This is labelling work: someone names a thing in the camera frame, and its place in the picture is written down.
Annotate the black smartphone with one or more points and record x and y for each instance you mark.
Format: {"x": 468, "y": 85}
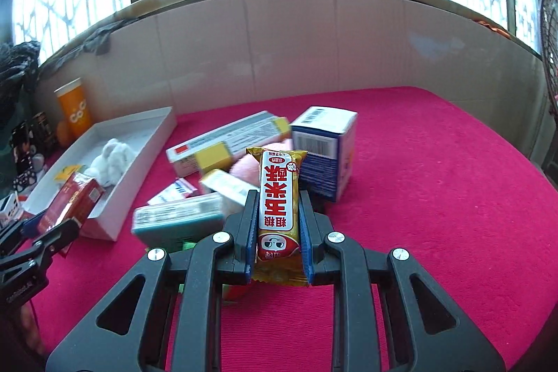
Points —
{"x": 19, "y": 145}

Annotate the orange fruit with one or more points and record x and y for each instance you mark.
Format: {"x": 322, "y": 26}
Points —
{"x": 64, "y": 134}

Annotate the blue and white box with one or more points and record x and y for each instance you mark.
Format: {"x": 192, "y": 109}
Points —
{"x": 322, "y": 154}

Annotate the grey cloth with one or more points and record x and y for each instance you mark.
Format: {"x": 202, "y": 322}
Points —
{"x": 102, "y": 36}

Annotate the white printed carton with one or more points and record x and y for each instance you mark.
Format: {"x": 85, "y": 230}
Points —
{"x": 8, "y": 208}

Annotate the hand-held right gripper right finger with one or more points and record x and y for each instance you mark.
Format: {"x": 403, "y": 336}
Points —
{"x": 306, "y": 263}

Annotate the white box red blue stripes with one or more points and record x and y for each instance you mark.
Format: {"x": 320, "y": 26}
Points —
{"x": 176, "y": 191}

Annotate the black paw phone stand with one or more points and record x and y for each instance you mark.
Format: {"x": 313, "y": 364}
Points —
{"x": 28, "y": 180}

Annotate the black plastic bag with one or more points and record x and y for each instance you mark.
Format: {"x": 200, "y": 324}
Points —
{"x": 15, "y": 67}

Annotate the standing fan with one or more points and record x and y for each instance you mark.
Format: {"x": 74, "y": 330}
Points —
{"x": 551, "y": 49}

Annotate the orange paper cup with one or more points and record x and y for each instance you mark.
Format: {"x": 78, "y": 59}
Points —
{"x": 76, "y": 110}

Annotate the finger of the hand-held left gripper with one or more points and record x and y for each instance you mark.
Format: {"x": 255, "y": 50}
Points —
{"x": 59, "y": 237}
{"x": 35, "y": 222}

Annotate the red green snack packet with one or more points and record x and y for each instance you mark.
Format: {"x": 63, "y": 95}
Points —
{"x": 233, "y": 293}

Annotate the grey blue barcode box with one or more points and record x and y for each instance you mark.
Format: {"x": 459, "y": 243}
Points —
{"x": 178, "y": 219}

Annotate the white fluffy toy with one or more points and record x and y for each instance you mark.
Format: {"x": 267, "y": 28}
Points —
{"x": 111, "y": 158}

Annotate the long grey box red label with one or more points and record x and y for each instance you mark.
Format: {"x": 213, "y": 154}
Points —
{"x": 218, "y": 131}

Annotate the pink plush ball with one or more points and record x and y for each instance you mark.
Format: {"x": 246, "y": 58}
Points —
{"x": 243, "y": 170}

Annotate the yellow green packet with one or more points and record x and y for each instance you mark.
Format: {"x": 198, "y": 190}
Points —
{"x": 67, "y": 172}

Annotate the yellow snack bar packet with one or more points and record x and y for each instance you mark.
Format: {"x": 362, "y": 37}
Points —
{"x": 277, "y": 197}

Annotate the reddish pink carton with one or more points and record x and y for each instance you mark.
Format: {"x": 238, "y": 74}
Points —
{"x": 72, "y": 197}

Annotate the white cardboard tray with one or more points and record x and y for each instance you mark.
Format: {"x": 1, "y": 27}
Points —
{"x": 144, "y": 128}

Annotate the red fleece table cover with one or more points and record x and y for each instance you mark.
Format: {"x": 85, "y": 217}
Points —
{"x": 436, "y": 180}

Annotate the small white box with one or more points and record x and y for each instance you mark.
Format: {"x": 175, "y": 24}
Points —
{"x": 224, "y": 184}

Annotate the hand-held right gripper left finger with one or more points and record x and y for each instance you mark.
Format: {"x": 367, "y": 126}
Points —
{"x": 250, "y": 254}

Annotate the dark drink can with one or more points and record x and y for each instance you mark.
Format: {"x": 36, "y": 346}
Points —
{"x": 43, "y": 132}

